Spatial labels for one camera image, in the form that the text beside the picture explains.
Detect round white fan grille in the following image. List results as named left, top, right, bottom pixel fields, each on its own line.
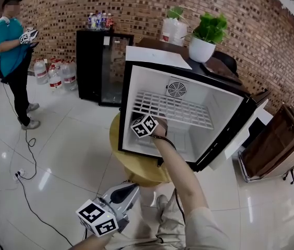
left=165, top=79, right=189, bottom=98

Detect white wire shelf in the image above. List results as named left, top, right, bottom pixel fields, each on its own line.
left=132, top=90, right=214, bottom=130

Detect cluster of large water jugs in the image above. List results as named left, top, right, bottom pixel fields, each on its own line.
left=33, top=56, right=78, bottom=92

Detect translucent plastic jug red label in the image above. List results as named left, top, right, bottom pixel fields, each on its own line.
left=160, top=18, right=188, bottom=46

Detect black padded chair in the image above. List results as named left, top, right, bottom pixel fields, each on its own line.
left=212, top=50, right=239, bottom=78

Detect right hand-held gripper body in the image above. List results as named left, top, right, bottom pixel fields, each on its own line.
left=130, top=114, right=159, bottom=139

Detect round yellow wooden table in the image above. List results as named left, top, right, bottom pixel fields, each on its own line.
left=109, top=112, right=175, bottom=188

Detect person's right forearm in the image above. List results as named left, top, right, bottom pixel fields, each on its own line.
left=151, top=135, right=209, bottom=215

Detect person's grey shoe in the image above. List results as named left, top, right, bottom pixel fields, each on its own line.
left=156, top=194, right=169, bottom=220

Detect white paper sheet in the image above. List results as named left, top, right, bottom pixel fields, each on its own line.
left=125, top=45, right=193, bottom=70

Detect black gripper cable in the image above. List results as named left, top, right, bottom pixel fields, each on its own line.
left=151, top=135, right=187, bottom=223

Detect black glass-door cooler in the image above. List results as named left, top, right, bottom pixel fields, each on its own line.
left=76, top=29, right=134, bottom=107

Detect black flat tray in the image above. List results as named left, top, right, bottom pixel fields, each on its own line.
left=201, top=58, right=243, bottom=85

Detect person's left forearm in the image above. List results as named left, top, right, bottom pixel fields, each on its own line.
left=68, top=233, right=111, bottom=250

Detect black mini fridge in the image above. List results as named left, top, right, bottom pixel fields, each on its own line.
left=117, top=39, right=272, bottom=173

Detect person's right hand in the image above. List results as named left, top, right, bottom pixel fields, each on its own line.
left=151, top=118, right=169, bottom=138

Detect person's beige shirt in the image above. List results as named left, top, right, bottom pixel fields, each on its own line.
left=183, top=207, right=231, bottom=250

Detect black power cable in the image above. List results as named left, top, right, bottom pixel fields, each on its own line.
left=2, top=82, right=38, bottom=181
left=16, top=177, right=74, bottom=247

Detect person's beige trousers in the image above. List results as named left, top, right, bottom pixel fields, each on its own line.
left=105, top=191, right=187, bottom=250

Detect green plant in white pot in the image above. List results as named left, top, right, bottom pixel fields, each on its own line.
left=166, top=6, right=228, bottom=64

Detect brown wood-grain metal cabinet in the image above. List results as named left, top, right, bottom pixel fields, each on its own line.
left=237, top=103, right=294, bottom=183

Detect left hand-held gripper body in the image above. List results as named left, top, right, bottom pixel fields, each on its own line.
left=76, top=191, right=131, bottom=238

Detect row of small drink bottles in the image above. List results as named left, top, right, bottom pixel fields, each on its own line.
left=88, top=12, right=114, bottom=31

